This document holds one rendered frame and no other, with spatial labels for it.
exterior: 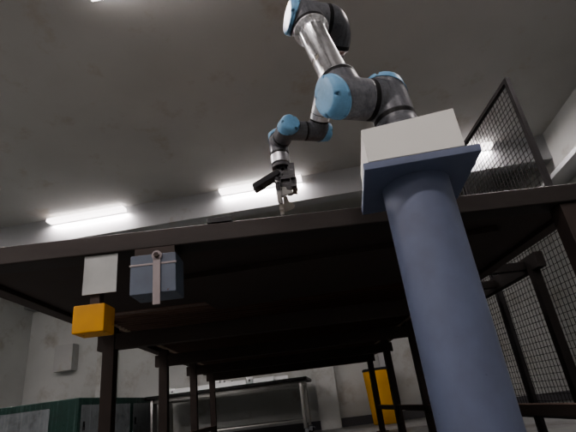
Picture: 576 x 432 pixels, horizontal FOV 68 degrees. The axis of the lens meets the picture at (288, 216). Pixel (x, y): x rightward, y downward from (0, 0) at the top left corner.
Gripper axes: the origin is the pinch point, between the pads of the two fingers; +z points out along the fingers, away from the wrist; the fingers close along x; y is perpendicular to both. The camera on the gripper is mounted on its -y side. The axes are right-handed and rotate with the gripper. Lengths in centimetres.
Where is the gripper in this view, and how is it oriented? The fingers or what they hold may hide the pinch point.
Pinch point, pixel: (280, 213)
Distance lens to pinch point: 159.8
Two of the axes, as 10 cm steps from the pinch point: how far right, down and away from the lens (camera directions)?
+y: 9.9, -1.3, -0.1
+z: 1.1, 9.1, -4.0
